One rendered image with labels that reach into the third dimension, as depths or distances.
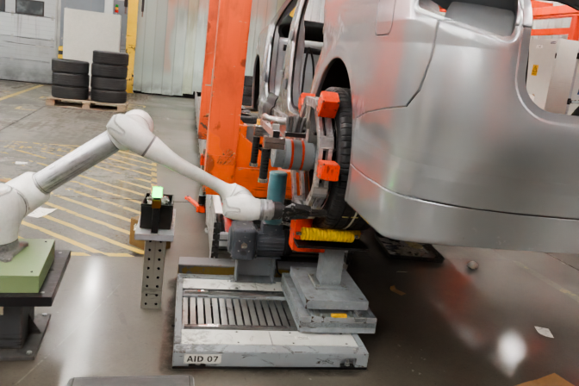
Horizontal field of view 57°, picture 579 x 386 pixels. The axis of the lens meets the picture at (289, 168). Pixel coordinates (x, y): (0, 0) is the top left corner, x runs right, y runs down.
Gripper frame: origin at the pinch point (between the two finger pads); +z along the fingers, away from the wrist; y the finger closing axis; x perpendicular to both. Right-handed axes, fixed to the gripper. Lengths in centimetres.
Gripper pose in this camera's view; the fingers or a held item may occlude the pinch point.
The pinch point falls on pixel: (318, 213)
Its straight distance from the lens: 236.2
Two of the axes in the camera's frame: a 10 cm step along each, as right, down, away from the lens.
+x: -0.4, -8.4, 5.5
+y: 2.1, -5.4, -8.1
